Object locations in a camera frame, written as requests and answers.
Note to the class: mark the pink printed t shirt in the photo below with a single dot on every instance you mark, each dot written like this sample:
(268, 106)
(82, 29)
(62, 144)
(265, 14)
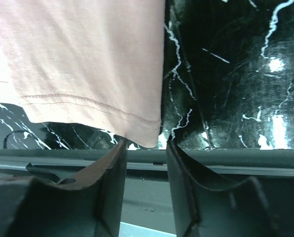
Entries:
(92, 62)

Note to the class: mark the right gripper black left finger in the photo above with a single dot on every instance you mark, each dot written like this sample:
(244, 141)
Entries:
(87, 204)

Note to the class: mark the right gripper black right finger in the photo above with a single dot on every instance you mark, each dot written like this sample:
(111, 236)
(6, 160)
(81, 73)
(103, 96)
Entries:
(208, 204)

